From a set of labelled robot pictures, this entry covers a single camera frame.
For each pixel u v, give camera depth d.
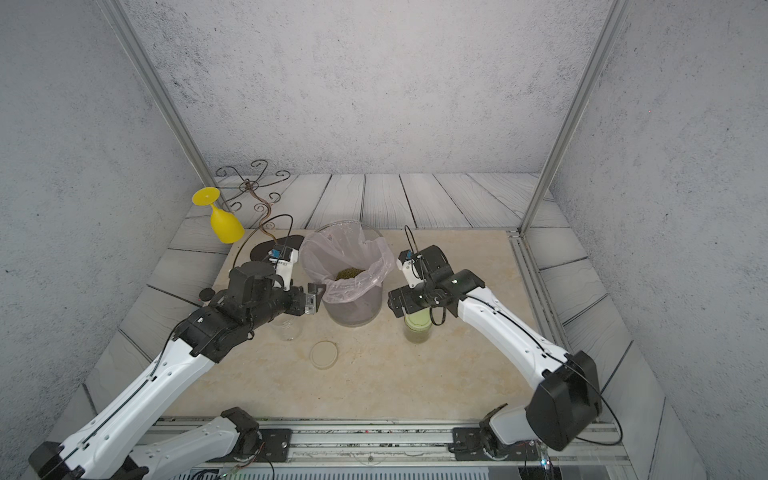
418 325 0.83
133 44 0.74
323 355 0.87
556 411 0.40
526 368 0.44
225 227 0.93
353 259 0.93
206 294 0.91
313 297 0.63
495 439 0.62
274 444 0.73
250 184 0.91
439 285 0.59
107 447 0.38
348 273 0.99
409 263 0.71
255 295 0.52
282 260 0.60
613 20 0.71
